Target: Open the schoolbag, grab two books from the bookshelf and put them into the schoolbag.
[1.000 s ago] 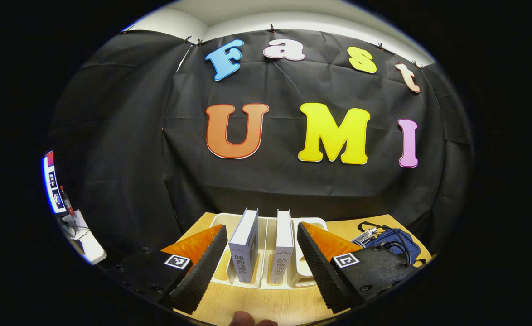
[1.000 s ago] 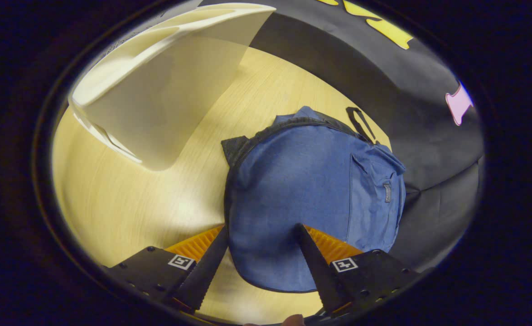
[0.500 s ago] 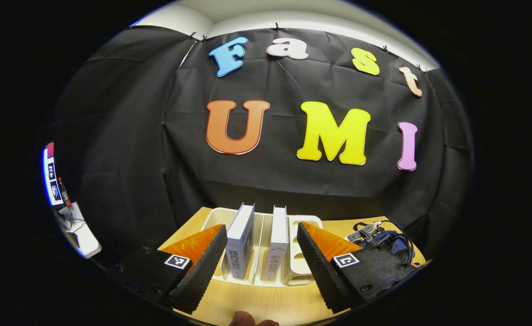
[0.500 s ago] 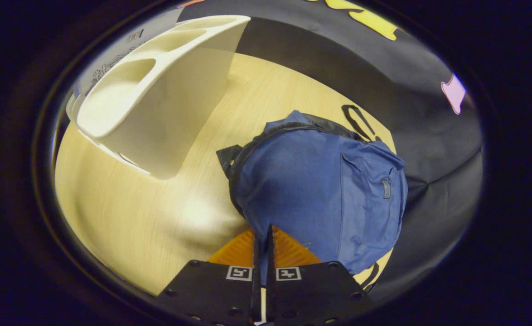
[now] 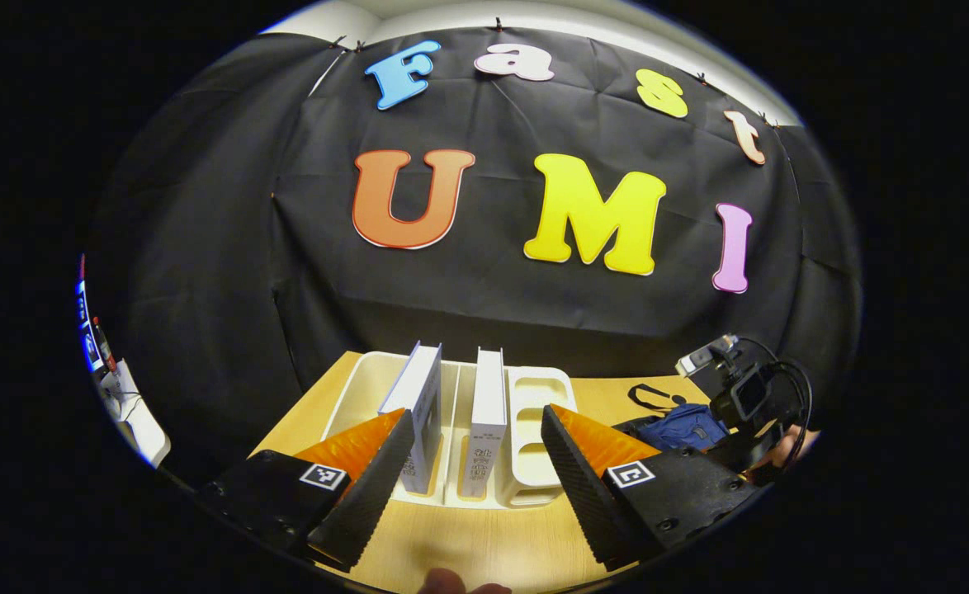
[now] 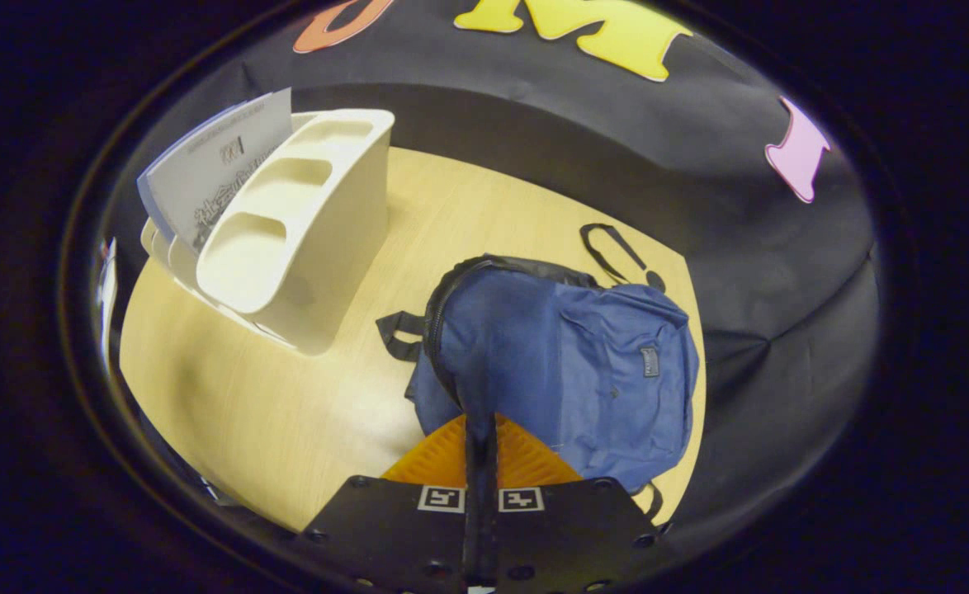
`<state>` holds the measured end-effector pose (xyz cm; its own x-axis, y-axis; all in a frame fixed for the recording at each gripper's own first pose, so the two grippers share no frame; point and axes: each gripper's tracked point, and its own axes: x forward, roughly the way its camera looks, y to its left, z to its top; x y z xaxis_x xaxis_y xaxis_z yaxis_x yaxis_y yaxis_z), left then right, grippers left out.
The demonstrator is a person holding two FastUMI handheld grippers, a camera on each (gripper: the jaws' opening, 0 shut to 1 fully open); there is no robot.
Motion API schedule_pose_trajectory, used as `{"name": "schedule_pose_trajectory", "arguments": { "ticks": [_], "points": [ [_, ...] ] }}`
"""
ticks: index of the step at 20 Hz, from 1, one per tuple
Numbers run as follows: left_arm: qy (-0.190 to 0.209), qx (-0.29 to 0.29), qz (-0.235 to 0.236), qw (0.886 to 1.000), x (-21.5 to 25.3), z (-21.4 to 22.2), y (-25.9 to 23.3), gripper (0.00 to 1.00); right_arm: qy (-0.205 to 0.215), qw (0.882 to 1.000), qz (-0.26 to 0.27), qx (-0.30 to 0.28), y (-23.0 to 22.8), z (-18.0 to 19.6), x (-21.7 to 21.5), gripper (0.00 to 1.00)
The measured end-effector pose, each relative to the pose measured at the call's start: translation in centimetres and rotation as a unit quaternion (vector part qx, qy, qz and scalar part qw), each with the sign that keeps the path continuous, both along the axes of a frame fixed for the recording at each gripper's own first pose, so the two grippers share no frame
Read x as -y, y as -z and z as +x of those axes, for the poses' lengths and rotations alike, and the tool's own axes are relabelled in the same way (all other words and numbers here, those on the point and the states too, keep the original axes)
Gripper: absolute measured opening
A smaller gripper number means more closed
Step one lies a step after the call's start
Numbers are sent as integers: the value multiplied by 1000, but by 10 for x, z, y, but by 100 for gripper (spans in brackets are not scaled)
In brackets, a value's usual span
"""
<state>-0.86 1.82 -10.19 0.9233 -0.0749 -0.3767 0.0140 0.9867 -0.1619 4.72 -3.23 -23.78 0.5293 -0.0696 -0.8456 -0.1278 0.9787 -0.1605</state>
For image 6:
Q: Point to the cream plastic bookshelf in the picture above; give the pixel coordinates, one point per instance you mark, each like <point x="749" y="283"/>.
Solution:
<point x="328" y="247"/>

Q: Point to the black backdrop cloth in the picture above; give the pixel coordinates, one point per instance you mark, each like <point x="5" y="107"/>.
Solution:
<point x="616" y="165"/>

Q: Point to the printed white banner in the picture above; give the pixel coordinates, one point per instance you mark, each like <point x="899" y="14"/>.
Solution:
<point x="107" y="289"/>

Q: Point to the white triangle-patterned book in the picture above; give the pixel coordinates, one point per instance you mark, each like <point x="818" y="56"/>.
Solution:
<point x="229" y="173"/>

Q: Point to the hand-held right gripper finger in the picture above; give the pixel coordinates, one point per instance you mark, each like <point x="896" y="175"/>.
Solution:
<point x="490" y="511"/>
<point x="474" y="495"/>

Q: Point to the blue schoolbag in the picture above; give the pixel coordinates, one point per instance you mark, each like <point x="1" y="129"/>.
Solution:
<point x="567" y="355"/>

